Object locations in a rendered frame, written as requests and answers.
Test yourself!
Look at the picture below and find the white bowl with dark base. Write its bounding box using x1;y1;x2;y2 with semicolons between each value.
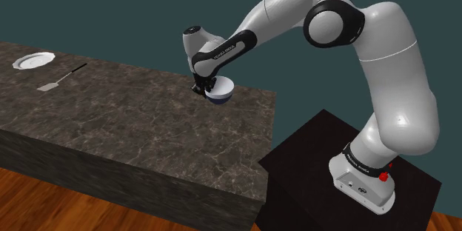
204;76;235;106

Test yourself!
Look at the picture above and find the black robot stand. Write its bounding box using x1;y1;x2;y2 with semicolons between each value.
254;108;443;231

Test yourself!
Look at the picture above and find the white plate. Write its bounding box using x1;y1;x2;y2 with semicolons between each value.
12;51;56;70

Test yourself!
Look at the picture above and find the metal spatula with black handle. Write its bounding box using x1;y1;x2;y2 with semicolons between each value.
36;63;88;93

